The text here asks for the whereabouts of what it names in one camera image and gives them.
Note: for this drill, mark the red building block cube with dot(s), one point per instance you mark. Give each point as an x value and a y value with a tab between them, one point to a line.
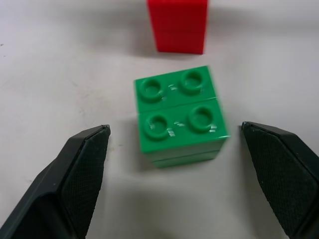
178	25

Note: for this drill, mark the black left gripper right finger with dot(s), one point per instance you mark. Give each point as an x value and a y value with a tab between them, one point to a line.
284	179

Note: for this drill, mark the green studded building block cube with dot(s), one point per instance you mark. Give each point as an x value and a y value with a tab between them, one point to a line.
180	117

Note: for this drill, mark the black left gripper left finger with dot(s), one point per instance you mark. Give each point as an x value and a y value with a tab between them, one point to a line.
62	189

